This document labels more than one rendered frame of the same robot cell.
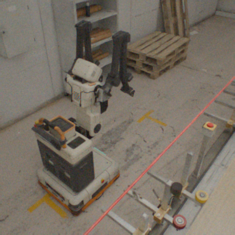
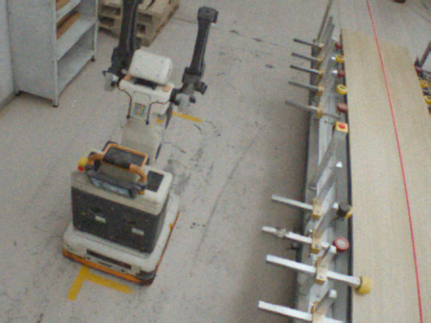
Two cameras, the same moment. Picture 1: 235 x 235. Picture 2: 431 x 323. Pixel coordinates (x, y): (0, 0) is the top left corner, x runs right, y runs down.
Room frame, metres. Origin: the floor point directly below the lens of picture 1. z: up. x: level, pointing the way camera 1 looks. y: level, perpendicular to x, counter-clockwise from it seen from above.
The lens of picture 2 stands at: (0.11, 1.13, 2.65)
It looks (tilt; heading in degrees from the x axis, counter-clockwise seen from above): 39 degrees down; 329
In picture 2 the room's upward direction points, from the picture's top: 11 degrees clockwise
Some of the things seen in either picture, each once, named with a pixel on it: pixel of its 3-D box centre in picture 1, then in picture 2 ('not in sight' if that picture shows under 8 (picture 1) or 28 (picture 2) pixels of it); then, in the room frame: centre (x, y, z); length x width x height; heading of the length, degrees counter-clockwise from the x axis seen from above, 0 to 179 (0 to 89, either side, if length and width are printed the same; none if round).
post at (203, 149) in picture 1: (201, 156); (323, 162); (1.31, -0.63, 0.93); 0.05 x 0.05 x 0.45; 50
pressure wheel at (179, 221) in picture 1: (178, 225); (338, 248); (0.81, -0.37, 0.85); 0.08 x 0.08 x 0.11
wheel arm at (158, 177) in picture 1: (173, 187); (308, 209); (1.11, -0.40, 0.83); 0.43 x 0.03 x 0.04; 50
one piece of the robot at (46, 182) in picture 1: (55, 190); (109, 259); (1.52, 0.61, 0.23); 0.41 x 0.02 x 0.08; 50
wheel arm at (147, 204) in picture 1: (151, 207); (301, 240); (0.93, -0.22, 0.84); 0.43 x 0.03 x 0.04; 50
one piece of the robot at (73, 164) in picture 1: (67, 150); (122, 194); (1.71, 0.48, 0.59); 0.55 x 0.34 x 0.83; 50
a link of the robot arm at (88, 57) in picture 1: (87, 45); (132, 24); (2.27, 0.28, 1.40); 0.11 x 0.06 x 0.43; 49
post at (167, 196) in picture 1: (164, 205); (318, 233); (0.92, -0.30, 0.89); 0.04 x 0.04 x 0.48; 50
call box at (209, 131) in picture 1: (209, 129); (339, 131); (1.31, -0.63, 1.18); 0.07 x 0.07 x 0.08; 50
